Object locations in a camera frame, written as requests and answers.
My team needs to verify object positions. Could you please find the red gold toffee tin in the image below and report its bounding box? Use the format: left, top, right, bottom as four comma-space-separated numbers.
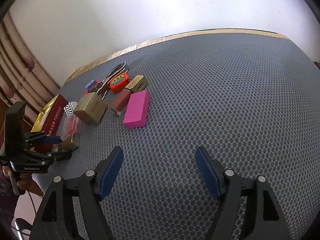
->
31, 94, 68, 153

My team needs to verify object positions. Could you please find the pink rectangular eraser block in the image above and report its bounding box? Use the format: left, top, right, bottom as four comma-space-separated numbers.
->
123, 90, 150, 128

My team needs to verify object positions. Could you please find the red rectangular block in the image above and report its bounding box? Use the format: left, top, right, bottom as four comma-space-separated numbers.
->
85, 80, 104, 94

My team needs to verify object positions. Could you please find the person's left hand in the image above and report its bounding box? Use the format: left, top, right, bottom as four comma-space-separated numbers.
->
2, 166, 33, 196

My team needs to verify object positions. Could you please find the blue patterned small cube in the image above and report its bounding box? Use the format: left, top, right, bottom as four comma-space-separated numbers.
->
85, 79, 96, 90

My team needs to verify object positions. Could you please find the tan cardboard cube box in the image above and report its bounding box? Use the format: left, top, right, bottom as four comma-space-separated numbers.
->
73, 92, 107, 125

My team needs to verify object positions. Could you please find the orange tape measure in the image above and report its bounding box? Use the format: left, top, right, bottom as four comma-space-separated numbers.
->
110, 72, 131, 94

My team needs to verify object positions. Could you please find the gold ribbed lighter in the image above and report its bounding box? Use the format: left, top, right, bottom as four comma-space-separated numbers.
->
53, 134, 80, 152

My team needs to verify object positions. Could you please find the grey honeycomb table mat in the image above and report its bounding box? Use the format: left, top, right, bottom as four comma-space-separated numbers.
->
34, 34, 319, 239

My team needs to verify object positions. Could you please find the silver metal multi-tool opener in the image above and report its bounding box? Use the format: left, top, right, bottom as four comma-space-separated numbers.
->
96, 62, 128, 99

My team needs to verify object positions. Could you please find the lipstick with gold cap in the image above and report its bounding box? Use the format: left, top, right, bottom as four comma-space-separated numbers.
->
110, 75, 148, 116

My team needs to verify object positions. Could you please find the black white zigzag cube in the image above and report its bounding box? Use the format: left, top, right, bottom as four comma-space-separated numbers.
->
63, 101, 78, 116

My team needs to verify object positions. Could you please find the clear case with red pad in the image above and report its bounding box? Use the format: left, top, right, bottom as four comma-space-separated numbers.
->
60, 114, 80, 140

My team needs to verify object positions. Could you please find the beige floral curtain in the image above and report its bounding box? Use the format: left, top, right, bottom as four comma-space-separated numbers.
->
1, 13, 59, 124

